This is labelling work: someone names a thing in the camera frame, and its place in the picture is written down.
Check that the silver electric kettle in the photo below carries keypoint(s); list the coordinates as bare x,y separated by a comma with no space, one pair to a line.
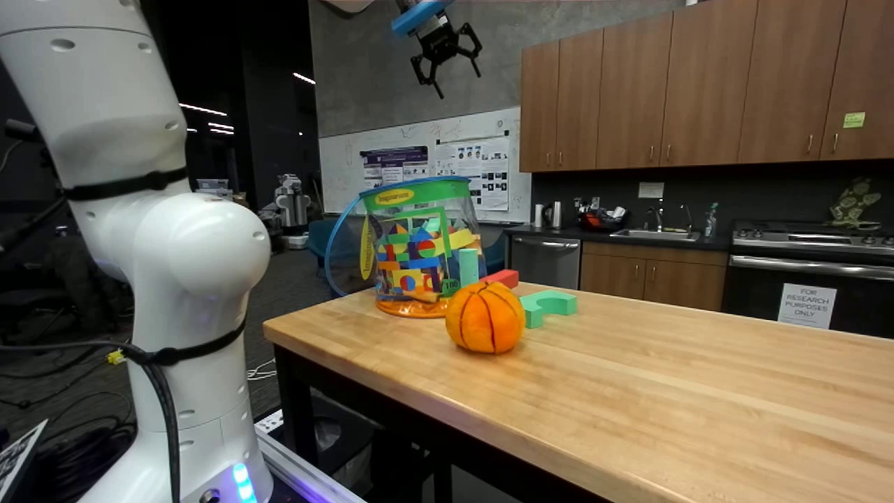
556,213

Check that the green sticky note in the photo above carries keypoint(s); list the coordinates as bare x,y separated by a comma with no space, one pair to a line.
853,122

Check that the white paper sign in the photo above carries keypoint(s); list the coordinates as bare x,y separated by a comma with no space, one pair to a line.
806,305

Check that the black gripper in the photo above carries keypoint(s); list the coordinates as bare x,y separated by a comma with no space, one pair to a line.
444,41

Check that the stainless kitchen sink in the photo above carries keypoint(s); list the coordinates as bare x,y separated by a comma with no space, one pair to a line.
651,235

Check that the upper wooden wall cabinets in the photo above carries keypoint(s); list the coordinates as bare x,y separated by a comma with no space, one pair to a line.
707,85

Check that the green arch foam block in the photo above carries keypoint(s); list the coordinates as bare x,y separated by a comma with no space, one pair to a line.
549,303

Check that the black kitchen countertop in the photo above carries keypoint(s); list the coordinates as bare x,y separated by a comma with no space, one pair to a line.
596,235

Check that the teal cylinder foam block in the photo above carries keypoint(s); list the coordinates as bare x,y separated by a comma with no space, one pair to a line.
466,269

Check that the red rectangular foam block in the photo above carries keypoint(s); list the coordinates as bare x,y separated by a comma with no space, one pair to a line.
504,279

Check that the lower wooden cabinets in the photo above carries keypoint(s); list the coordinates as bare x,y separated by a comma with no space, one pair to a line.
651,275

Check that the soap bottle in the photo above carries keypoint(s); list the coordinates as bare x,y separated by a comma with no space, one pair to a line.
709,220

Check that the orange plush pumpkin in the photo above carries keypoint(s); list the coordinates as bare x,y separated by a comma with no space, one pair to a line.
484,319

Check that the dark dishes pile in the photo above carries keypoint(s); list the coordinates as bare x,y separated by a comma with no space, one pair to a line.
602,216

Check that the stainless oven range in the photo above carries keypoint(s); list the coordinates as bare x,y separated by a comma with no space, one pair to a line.
810,266

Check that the clear plastic block bag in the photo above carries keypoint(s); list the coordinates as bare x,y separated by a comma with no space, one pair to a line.
419,242

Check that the black table frame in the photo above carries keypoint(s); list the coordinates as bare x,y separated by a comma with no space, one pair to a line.
293,400

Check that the stainless steel dishwasher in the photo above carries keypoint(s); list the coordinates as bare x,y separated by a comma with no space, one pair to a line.
545,261

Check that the printed research poster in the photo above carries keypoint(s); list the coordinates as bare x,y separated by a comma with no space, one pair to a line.
484,171

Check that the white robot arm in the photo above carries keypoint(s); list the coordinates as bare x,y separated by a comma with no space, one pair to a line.
177,261

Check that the green potted plant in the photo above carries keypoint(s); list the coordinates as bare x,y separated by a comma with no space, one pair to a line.
856,206

